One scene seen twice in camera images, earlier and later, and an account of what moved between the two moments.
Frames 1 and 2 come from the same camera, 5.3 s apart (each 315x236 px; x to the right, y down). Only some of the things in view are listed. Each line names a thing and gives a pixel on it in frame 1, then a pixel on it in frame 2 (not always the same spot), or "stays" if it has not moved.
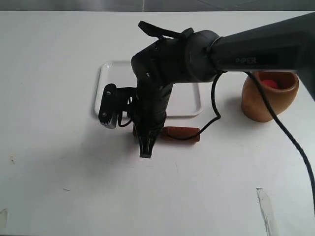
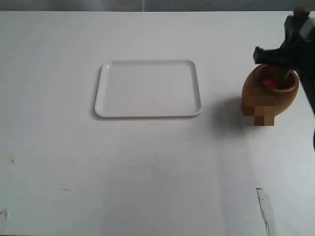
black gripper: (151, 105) → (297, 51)
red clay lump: (271, 83) stays
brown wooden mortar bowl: (281, 88) stays
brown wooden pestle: (186, 134) → (299, 14)
